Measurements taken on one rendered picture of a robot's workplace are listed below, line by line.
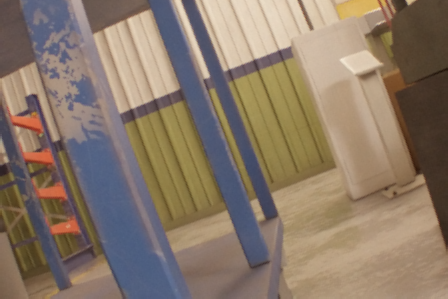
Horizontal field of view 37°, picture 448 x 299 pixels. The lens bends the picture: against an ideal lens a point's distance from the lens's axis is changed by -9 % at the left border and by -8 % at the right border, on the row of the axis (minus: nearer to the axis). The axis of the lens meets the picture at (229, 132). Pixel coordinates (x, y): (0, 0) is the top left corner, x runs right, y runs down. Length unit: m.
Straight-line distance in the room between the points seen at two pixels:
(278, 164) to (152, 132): 1.48
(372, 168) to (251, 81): 4.11
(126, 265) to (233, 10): 7.87
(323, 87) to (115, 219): 3.82
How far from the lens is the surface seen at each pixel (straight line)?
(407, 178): 3.94
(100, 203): 0.49
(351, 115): 4.27
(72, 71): 0.49
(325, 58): 4.28
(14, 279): 5.76
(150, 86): 8.32
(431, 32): 1.68
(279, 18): 8.29
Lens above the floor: 0.49
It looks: 2 degrees up
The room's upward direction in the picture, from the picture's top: 21 degrees counter-clockwise
